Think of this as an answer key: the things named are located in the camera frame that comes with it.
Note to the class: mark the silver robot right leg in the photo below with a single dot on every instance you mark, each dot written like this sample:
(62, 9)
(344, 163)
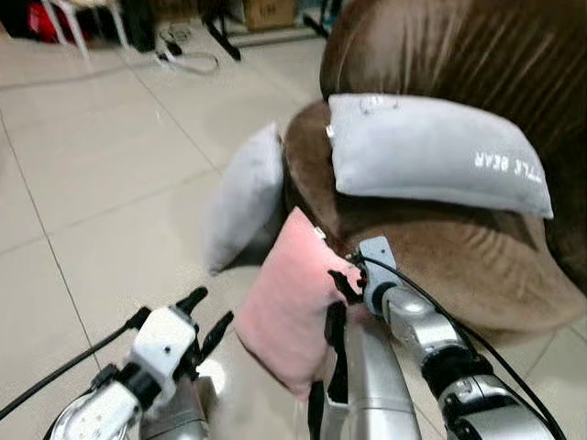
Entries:
(371, 385)

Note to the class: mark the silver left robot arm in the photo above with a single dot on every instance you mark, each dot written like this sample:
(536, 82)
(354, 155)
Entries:
(101, 412)

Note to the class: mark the black bag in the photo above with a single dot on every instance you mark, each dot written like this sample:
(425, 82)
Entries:
(138, 23)

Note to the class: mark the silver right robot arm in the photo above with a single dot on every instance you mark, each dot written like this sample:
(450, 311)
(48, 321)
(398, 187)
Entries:
(440, 357)

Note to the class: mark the red bag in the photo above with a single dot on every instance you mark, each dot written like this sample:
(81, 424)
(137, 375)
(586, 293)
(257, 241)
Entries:
(46, 20)

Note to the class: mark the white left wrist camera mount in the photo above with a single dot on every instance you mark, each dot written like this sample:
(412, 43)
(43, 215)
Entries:
(163, 344)

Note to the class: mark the pink pillow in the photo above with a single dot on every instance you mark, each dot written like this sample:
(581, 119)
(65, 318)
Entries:
(289, 302)

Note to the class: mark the silver robot leg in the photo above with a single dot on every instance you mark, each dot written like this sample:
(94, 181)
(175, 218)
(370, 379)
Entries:
(179, 412)
(371, 385)

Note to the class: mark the cardboard box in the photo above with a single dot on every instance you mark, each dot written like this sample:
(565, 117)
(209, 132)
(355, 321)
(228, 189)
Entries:
(271, 13)

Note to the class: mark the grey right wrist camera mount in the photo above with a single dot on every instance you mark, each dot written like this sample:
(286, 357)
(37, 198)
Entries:
(378, 266)

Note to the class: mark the plain grey pillow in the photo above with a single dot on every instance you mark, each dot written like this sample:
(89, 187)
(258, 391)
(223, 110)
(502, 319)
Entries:
(248, 202)

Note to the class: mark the silver robot left leg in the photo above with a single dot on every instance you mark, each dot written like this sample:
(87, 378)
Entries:
(179, 412)

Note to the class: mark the black stand legs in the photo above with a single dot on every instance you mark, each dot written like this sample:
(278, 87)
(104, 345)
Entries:
(223, 37)

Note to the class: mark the brown velvet sofa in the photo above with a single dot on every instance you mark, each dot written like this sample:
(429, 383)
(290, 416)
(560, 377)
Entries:
(477, 266)

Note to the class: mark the grey pillow with white print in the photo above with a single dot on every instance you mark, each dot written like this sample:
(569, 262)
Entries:
(422, 151)

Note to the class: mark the white chair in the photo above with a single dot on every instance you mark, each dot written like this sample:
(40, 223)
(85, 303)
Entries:
(78, 23)

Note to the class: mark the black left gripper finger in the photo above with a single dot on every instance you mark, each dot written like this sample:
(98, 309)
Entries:
(218, 332)
(191, 300)

